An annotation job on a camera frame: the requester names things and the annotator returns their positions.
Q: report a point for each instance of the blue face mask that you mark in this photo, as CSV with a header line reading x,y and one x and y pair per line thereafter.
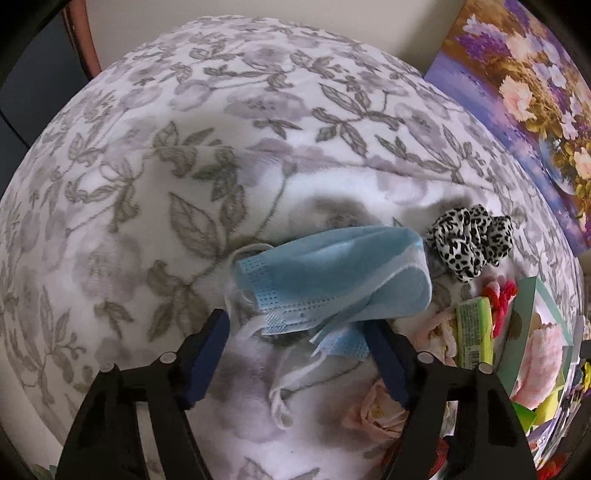
x,y
327,285

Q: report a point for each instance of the teal white shallow tray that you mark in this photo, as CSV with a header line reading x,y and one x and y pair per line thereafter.
x,y
532,307

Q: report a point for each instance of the lime green cloth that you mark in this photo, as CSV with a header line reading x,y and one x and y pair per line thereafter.
x,y
525,416

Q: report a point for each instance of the red ring band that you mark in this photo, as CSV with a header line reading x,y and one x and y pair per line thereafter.
x,y
441,454

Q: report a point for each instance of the purple baby wipes pack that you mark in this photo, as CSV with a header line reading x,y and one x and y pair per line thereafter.
x,y
546,438

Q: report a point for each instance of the pink floral scrunchie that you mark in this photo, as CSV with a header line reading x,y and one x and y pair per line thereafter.
x,y
378,414

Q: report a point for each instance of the pink white fluffy cloth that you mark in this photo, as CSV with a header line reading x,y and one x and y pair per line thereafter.
x,y
540,366

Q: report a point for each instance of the grey floral blanket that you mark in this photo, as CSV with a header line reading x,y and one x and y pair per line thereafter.
x,y
229,131

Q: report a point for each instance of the leopard print scrunchie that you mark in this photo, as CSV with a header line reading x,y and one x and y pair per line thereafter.
x,y
467,239

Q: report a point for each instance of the flower painting canvas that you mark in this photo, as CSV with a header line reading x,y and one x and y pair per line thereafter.
x,y
512,73

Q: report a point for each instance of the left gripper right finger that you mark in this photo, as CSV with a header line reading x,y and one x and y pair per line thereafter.
x,y
488,441

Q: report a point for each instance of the dark cabinet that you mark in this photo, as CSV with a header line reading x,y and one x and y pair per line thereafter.
x,y
47,55

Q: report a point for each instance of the yellow green sponge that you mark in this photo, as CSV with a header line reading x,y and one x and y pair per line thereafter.
x,y
548,408

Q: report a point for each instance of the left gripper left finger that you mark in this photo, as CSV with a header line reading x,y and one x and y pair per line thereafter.
x,y
104,440

